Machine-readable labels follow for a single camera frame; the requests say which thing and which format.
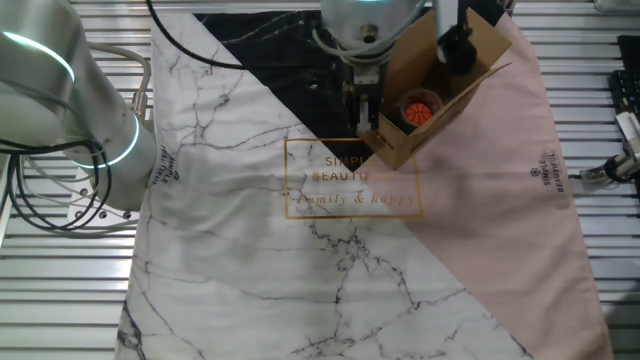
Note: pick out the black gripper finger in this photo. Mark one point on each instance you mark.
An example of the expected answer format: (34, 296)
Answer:
(369, 117)
(355, 115)

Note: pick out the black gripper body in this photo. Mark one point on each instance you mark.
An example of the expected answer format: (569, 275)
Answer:
(365, 80)

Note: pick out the brown cardboard box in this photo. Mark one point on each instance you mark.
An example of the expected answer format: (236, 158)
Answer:
(395, 147)

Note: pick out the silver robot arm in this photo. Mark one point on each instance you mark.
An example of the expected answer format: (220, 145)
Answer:
(50, 100)

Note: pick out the small orange basketball toy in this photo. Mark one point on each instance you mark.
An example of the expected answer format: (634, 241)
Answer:
(418, 114)

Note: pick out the marble pink black tablecloth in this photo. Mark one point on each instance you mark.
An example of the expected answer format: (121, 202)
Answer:
(300, 280)

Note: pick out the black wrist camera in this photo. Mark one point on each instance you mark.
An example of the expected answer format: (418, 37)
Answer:
(457, 52)

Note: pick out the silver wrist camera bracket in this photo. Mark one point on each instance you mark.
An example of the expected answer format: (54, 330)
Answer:
(446, 20)

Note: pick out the small camera on mount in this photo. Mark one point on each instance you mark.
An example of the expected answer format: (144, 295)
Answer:
(607, 170)

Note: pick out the silver ribbed camera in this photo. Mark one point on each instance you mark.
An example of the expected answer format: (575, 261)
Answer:
(629, 130)

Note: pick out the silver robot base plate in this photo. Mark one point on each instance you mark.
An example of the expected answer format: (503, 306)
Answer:
(80, 205)

